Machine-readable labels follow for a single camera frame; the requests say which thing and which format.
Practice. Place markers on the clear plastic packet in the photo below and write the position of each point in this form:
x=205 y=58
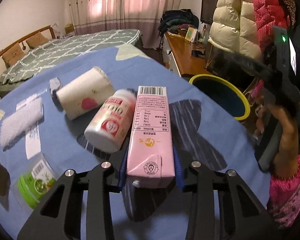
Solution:
x=33 y=142

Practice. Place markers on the clear container green lid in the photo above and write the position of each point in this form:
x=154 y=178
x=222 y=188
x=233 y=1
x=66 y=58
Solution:
x=33 y=182

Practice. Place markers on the red puffer jacket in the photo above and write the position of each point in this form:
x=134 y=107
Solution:
x=267 y=12

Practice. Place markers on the green checked duvet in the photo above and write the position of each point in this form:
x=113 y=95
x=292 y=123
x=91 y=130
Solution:
x=72 y=47

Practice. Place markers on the black television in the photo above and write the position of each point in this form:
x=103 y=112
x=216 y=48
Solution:
x=211 y=3

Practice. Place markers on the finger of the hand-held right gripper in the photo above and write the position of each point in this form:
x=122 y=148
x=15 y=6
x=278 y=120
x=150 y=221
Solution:
x=247 y=65

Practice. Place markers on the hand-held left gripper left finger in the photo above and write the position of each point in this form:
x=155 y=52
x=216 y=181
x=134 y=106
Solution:
x=123 y=172

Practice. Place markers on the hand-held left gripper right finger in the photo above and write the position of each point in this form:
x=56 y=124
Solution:
x=180 y=177

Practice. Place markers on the brown pillow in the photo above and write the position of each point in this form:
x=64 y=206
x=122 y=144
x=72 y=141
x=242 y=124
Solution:
x=37 y=40
x=12 y=55

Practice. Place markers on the wooden bed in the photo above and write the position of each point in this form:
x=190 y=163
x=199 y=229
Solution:
x=5 y=52

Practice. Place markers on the cream puffer jacket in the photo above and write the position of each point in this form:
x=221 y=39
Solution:
x=232 y=22

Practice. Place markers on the yellow rimmed blue trash bin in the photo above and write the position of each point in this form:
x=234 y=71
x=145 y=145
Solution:
x=222 y=97

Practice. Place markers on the wooden sideboard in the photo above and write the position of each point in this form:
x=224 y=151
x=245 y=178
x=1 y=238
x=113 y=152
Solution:
x=182 y=52

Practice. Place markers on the blue printed tablecloth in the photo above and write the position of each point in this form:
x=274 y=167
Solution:
x=202 y=135

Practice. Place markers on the white bottle red label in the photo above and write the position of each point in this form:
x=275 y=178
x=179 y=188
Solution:
x=110 y=122

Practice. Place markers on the pink curtains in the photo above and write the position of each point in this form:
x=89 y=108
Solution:
x=120 y=5

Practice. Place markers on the dark clothes pile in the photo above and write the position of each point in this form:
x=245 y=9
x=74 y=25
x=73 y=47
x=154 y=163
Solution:
x=180 y=20

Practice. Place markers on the person's right hand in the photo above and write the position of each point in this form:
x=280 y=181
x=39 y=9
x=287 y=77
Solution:
x=288 y=142

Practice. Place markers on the white foam net sleeve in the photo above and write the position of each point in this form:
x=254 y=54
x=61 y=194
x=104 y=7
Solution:
x=21 y=122

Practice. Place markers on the pink carton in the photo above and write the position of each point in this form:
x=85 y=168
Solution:
x=150 y=140

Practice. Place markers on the desk calendar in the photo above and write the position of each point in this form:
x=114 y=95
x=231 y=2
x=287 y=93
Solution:
x=191 y=34

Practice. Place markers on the blue red snack wrapper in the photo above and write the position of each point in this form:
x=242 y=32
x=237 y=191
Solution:
x=54 y=85

